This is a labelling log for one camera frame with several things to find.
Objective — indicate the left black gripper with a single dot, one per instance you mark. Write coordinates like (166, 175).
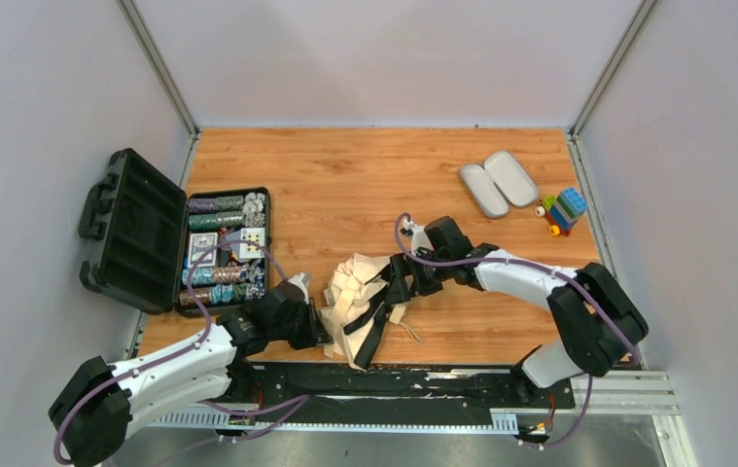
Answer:
(316, 324)

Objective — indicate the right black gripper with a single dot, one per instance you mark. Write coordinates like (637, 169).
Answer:
(398, 279)

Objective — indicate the beige folding umbrella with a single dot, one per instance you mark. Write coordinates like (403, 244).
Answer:
(355, 314)

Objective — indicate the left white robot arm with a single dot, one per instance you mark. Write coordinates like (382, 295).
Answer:
(103, 404)

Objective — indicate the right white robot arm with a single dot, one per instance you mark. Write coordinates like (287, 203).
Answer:
(597, 324)

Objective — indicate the black poker chip case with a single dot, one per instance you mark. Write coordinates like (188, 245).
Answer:
(156, 249)

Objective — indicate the grey glasses case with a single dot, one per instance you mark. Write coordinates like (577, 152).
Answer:
(498, 184)

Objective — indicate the colourful toy block car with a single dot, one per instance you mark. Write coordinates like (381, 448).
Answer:
(562, 211)

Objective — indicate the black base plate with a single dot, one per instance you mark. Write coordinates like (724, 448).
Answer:
(437, 395)

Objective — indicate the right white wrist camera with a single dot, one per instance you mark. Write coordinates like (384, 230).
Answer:
(415, 236)

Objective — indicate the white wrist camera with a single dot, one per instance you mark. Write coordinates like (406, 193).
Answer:
(302, 280)
(415, 236)

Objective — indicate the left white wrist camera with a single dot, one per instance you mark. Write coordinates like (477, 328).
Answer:
(302, 280)

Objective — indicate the aluminium frame rail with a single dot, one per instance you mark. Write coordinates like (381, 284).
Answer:
(622, 392)

